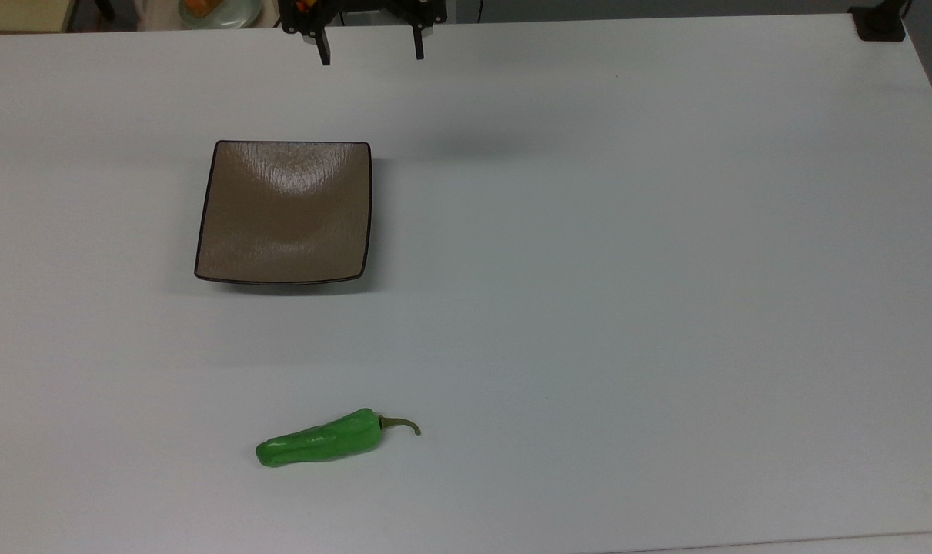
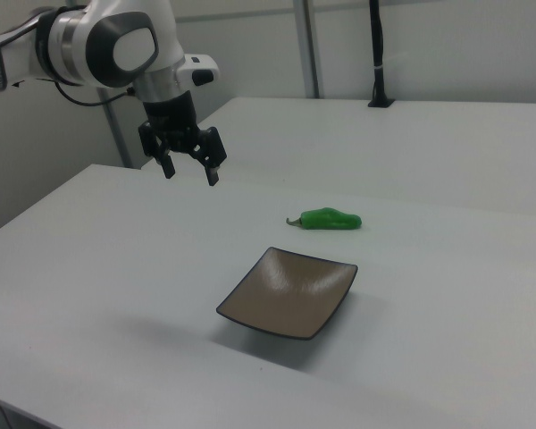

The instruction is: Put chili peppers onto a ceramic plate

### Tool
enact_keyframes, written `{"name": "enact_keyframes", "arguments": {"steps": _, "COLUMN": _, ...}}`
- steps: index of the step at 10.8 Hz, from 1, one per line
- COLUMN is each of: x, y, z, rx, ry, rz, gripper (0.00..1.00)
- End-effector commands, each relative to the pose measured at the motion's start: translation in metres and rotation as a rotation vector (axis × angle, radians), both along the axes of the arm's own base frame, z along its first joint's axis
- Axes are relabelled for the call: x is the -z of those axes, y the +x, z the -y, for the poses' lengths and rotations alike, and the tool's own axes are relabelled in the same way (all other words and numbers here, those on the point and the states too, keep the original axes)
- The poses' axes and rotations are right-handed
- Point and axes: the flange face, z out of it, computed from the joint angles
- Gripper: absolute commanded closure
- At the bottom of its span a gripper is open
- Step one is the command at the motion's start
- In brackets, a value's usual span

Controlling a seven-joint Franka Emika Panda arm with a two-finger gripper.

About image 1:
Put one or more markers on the orange item in bowl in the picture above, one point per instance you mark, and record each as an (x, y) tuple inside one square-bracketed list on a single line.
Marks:
[(200, 6)]

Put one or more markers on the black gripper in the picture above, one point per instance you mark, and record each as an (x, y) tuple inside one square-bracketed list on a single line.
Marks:
[(373, 9)]

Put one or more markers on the brown square ceramic plate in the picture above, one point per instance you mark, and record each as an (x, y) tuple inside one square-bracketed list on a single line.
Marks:
[(285, 215)]

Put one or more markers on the green chili pepper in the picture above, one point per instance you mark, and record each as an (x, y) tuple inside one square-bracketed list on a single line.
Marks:
[(323, 440)]

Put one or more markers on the beige wooden board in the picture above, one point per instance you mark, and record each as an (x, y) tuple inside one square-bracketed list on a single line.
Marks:
[(19, 14)]

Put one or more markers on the pale green round bowl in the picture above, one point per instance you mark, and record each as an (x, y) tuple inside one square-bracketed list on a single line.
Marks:
[(238, 14)]

